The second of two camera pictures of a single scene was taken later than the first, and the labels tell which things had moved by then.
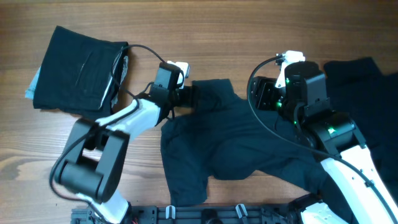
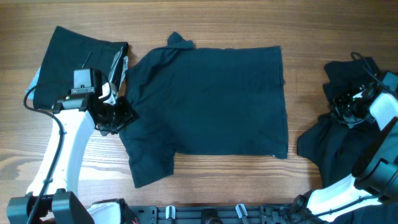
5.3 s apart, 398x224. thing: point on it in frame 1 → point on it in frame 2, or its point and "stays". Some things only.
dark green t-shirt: [221, 135] → [213, 101]
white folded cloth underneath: [30, 91] stays
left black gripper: [188, 96] → [128, 115]
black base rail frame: [234, 214] stays
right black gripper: [259, 93] → [342, 106]
